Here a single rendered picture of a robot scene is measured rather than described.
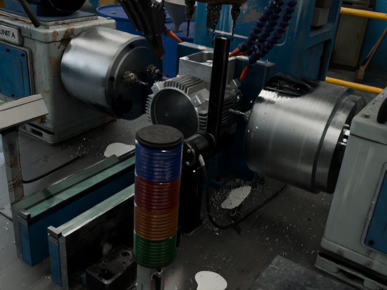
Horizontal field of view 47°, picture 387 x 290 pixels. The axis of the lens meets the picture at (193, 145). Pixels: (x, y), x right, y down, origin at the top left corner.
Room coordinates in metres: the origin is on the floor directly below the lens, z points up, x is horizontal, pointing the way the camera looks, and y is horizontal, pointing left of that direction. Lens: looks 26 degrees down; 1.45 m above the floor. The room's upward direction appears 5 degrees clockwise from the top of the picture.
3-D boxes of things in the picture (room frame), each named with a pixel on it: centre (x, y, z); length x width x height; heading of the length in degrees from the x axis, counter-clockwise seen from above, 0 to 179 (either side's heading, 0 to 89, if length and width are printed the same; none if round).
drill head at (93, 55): (1.30, 0.30, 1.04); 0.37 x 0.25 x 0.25; 57
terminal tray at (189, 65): (1.14, -0.02, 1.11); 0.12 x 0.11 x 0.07; 147
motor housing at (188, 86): (1.11, 0.00, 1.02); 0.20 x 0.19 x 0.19; 147
